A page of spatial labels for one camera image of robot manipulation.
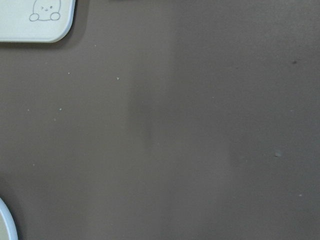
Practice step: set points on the white rectangular tray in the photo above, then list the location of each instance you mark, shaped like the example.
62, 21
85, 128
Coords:
35, 21

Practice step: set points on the white round plate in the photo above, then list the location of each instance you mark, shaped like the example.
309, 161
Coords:
8, 230

